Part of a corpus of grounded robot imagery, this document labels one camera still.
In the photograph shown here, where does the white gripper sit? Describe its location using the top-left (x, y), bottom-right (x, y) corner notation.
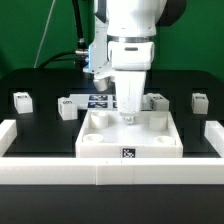
top-left (115, 71), bottom-right (146, 123)

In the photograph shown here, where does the white square tabletop part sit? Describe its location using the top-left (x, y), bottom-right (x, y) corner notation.
top-left (75, 110), bottom-right (183, 158)

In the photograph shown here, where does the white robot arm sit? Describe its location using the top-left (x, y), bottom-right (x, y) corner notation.
top-left (84, 0), bottom-right (187, 124)

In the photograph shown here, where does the white U-shaped fence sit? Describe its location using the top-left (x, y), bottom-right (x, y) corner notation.
top-left (0, 120), bottom-right (224, 185)

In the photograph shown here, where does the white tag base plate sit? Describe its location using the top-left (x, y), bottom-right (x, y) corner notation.
top-left (69, 94), bottom-right (151, 111)

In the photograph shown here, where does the black thick cable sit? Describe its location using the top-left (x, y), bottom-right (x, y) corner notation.
top-left (37, 0), bottom-right (90, 70)

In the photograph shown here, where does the thin grey cable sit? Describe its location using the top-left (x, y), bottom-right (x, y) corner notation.
top-left (33, 0), bottom-right (57, 69)

